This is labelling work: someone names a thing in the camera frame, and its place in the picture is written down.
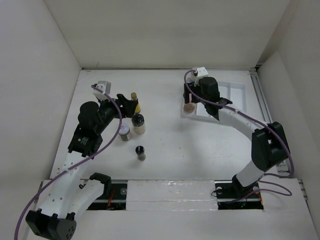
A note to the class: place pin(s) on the front mounting rail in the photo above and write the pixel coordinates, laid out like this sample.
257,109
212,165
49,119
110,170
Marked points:
171,195

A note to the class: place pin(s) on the white lid pepper jar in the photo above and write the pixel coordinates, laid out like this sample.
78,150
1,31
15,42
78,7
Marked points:
124,132

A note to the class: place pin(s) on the yellow label brown bottle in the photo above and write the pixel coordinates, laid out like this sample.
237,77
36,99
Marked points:
135,99

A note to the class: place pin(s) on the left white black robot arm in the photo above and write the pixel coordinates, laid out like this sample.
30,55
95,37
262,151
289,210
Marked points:
56,218

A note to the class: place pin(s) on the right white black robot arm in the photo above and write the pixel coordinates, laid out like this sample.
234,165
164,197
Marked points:
269,145

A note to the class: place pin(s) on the blue label salt jar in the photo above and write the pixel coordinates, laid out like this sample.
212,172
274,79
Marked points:
191,79

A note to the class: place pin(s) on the black lid beige spice jar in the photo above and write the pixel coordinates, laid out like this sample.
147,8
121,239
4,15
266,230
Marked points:
138,122

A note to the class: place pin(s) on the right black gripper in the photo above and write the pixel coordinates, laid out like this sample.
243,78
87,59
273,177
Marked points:
186,96

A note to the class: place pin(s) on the white divided organizer tray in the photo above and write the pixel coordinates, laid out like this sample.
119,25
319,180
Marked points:
236,92

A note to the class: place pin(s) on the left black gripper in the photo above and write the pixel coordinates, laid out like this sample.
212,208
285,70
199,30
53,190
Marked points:
127,106

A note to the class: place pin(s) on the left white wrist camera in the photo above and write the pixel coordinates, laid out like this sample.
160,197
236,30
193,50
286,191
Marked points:
104,86

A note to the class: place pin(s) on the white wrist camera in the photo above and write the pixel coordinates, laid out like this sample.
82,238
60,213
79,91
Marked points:
198,73
104,86

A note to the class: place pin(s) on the pink lid spice jar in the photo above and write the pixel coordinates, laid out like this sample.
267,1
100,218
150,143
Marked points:
188,105

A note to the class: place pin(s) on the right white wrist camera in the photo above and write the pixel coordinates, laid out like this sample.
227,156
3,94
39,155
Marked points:
198,73

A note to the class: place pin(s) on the black pepper grinder bottle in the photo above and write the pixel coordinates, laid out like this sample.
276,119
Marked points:
140,152

